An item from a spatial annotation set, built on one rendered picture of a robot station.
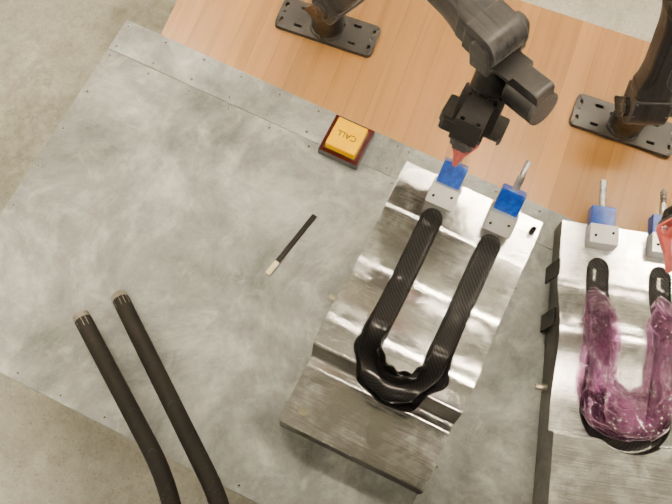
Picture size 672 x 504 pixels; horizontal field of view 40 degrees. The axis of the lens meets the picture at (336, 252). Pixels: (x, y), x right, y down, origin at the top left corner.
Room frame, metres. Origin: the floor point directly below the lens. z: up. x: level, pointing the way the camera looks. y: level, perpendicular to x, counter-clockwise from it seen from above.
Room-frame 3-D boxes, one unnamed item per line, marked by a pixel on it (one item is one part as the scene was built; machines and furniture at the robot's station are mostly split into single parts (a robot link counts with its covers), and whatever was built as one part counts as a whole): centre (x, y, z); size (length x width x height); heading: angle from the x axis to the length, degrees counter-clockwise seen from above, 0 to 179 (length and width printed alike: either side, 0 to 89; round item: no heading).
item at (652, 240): (0.61, -0.57, 0.86); 0.13 x 0.05 x 0.05; 176
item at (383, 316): (0.40, -0.16, 0.92); 0.35 x 0.16 x 0.09; 159
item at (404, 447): (0.39, -0.14, 0.87); 0.50 x 0.26 x 0.14; 159
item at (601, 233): (0.62, -0.46, 0.86); 0.13 x 0.05 x 0.05; 176
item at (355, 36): (0.98, 0.05, 0.84); 0.20 x 0.07 x 0.08; 75
